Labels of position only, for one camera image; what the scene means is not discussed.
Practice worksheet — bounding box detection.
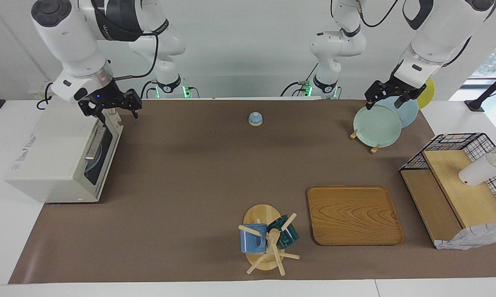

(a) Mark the yellow racked plate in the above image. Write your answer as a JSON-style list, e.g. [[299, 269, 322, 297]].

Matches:
[[415, 78, 435, 110]]

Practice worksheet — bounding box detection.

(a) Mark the white plastic cup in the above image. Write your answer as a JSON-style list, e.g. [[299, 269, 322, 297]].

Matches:
[[458, 153, 496, 187]]

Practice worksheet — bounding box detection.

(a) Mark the dark green mug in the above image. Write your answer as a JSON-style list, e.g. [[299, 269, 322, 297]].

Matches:
[[267, 214, 299, 250]]

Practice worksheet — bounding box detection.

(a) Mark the wooden serving tray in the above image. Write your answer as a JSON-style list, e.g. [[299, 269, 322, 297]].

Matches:
[[307, 185, 404, 246]]

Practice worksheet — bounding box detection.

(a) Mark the brown table mat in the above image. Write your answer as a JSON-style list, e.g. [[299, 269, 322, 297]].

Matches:
[[8, 98, 496, 284]]

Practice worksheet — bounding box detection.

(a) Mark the black wire basket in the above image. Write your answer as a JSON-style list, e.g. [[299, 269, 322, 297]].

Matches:
[[400, 133, 496, 217]]

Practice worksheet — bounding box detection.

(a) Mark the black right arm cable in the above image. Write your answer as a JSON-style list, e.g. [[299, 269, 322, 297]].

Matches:
[[112, 32, 160, 81]]

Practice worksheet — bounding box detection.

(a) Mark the blue mug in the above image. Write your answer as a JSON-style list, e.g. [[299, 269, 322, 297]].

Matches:
[[240, 223, 268, 254]]

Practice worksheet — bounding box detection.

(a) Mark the coiled black power cable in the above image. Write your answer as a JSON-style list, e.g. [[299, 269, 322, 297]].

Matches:
[[36, 82, 55, 110]]

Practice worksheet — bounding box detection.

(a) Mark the light blue racked plate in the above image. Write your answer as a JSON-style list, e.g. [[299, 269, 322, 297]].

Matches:
[[382, 96, 419, 128]]

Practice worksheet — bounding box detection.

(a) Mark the white checkered cloth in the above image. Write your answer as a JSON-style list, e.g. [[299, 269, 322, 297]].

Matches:
[[435, 223, 496, 250]]

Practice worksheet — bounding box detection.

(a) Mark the black base cable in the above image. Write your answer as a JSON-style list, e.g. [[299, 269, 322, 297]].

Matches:
[[141, 80, 158, 99], [281, 62, 319, 99]]

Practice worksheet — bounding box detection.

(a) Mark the pale green racked plate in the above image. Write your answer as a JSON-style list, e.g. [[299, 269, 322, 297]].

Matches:
[[353, 104, 402, 148]]

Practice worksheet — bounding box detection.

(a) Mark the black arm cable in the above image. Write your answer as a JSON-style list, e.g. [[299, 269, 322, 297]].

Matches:
[[112, 32, 160, 81], [330, 0, 399, 28]]

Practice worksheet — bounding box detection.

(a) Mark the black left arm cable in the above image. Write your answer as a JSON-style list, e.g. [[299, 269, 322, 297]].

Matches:
[[330, 0, 399, 28]]

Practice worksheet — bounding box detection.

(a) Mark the beige toaster oven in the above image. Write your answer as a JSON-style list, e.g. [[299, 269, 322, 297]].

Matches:
[[5, 95, 124, 203]]

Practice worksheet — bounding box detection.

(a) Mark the wooden plate rack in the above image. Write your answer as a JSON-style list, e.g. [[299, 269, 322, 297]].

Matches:
[[350, 129, 380, 154]]

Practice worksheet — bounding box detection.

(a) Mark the wooden mug tree stand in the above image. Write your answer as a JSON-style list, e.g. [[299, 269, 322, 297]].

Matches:
[[238, 204, 300, 276]]

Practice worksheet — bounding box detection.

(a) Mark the black angled stand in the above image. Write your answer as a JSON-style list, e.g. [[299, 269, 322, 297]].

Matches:
[[465, 66, 496, 112]]

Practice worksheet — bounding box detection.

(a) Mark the window with greenery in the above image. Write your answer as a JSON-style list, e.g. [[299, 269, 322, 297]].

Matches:
[[471, 31, 496, 83]]

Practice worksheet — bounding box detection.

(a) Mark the wooden step shelf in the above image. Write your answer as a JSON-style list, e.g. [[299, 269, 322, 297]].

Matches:
[[400, 149, 496, 248]]

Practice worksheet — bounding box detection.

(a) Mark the white power socket box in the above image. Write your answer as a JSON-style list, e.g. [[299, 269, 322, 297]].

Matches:
[[28, 80, 54, 100]]

